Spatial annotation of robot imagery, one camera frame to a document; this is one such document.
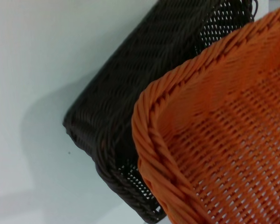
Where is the orange woven plastic basket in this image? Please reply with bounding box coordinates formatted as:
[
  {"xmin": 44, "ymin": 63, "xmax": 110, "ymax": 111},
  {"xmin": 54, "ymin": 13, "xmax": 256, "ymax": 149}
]
[{"xmin": 131, "ymin": 4, "xmax": 280, "ymax": 224}]

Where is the dark brown woven basket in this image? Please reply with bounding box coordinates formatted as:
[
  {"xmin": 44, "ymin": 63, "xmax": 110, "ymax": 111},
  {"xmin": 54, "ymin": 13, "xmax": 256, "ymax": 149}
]
[
  {"xmin": 62, "ymin": 0, "xmax": 259, "ymax": 221},
  {"xmin": 116, "ymin": 0, "xmax": 259, "ymax": 213}
]

